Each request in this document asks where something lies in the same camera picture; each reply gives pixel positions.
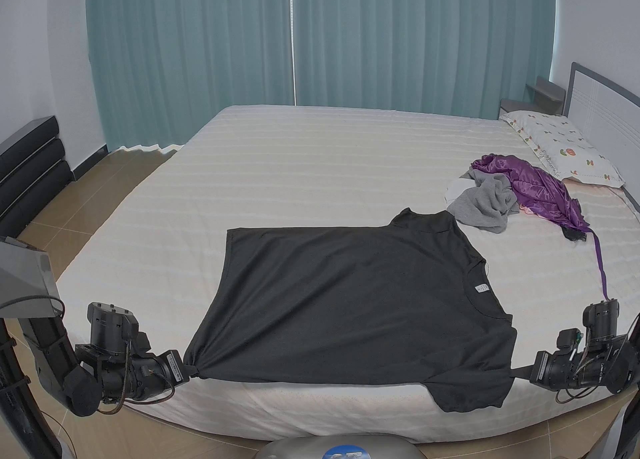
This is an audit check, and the grey bedside table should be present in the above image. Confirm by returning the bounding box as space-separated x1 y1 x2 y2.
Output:
500 75 567 120

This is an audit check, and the bed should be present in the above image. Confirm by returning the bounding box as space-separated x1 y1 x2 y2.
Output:
52 62 640 448

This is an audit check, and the grey garment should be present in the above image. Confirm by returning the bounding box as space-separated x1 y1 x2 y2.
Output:
446 170 521 234

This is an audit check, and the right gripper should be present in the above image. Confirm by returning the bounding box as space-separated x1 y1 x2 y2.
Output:
530 350 577 392

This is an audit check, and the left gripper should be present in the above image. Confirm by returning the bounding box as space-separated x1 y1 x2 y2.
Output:
127 349 190 398

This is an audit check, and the black T-shirt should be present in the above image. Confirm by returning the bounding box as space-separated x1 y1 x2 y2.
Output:
182 207 517 414

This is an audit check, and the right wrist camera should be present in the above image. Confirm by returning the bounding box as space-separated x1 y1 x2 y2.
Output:
556 328 584 352

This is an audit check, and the black chest of drawers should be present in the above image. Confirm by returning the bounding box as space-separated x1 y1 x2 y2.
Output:
0 115 73 239

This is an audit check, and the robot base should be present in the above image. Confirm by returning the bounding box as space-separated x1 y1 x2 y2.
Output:
255 434 416 459

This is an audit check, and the purple garment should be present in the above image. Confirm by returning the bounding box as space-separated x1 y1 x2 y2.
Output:
471 153 611 301

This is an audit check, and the blue-green curtain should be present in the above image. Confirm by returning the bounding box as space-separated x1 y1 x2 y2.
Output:
85 0 296 154
291 0 558 121

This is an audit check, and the white garment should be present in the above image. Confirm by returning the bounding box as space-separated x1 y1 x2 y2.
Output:
444 177 476 206

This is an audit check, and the white printed pillow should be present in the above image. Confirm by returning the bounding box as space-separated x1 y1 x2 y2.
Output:
499 110 627 189

